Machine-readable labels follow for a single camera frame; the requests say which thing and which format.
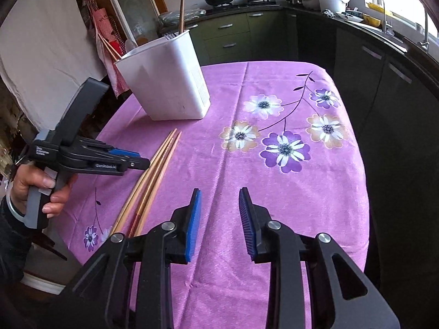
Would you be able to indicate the white bowl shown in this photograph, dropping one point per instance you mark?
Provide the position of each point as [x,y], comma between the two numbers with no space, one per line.
[354,15]

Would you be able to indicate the gas stove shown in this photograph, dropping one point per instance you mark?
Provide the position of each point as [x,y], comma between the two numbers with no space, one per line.
[240,4]

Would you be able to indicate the steel sink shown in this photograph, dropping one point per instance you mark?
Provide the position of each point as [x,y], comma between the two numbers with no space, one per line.
[394,37]

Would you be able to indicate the purple floral tablecloth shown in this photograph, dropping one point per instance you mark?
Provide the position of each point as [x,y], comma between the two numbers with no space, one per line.
[274,195]

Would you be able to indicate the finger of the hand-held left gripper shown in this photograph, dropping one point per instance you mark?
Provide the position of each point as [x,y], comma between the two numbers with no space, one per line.
[125,152]
[137,164]

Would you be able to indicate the dark lower cabinets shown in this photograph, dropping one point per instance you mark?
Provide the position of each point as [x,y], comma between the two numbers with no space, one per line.
[394,116]

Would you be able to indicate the yellow bowl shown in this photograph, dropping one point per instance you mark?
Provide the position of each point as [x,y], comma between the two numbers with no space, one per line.
[372,20]

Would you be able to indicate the crumpled foil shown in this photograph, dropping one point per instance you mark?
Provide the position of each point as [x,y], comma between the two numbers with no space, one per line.
[328,13]

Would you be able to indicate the person's left hand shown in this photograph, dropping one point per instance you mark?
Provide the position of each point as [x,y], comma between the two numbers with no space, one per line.
[31,178]

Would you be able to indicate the dark brown chopstick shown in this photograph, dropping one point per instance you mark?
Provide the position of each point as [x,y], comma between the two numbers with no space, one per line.
[181,10]

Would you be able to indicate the yellow tray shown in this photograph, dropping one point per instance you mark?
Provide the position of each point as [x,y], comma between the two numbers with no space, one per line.
[377,8]

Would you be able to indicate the light wooden chopstick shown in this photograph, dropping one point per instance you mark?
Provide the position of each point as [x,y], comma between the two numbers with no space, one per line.
[114,46]
[109,46]
[135,193]
[144,195]

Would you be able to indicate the white plastic utensil holder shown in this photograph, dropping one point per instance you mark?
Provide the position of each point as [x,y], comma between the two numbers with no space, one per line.
[161,75]

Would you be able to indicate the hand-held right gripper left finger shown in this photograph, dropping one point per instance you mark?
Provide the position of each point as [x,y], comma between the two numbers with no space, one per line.
[193,226]

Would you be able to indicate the small steel faucet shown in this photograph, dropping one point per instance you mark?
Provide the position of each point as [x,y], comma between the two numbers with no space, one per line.
[384,10]

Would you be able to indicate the person's left forearm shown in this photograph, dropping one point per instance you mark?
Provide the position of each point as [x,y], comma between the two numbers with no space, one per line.
[12,243]

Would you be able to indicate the green lower cabinets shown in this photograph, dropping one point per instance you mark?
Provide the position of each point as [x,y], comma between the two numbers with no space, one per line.
[233,37]

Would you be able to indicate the clear plastic spoon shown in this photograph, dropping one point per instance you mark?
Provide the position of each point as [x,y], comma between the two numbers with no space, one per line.
[130,45]

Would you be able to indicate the crumpled plastic bag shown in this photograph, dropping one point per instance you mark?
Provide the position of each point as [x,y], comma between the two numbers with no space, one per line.
[192,15]

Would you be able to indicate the black plastic fork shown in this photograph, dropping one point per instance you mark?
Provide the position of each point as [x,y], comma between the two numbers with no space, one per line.
[170,34]

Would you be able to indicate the tall steel faucet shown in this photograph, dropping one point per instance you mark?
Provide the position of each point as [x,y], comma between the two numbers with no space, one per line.
[425,31]

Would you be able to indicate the sliding glass door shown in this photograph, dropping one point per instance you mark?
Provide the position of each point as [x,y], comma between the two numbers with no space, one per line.
[137,10]

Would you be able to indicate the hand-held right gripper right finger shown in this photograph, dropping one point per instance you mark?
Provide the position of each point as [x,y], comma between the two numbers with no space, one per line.
[247,226]

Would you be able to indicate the white hanging cloth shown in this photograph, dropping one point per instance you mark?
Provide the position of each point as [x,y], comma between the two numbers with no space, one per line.
[41,58]

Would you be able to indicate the red checkered apron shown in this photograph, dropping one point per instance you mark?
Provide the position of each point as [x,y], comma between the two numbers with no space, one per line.
[103,20]

